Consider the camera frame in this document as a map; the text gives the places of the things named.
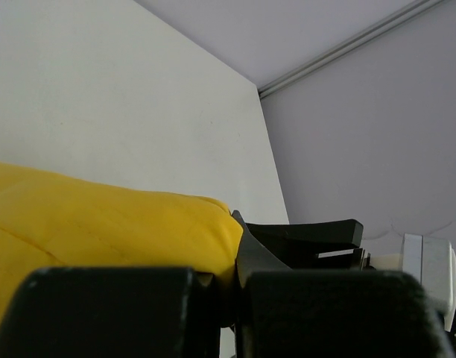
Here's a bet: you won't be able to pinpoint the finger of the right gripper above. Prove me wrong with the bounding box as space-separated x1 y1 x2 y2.
247 219 364 269

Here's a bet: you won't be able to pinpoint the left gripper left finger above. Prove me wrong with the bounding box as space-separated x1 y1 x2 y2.
0 268 220 357

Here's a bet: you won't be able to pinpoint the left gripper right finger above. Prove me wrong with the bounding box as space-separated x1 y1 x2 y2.
232 211 454 357

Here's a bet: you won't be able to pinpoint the yellow shorts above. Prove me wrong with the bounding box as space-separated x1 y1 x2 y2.
0 163 243 322

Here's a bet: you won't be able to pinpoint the right corner aluminium post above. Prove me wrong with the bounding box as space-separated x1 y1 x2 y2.
258 0 446 100

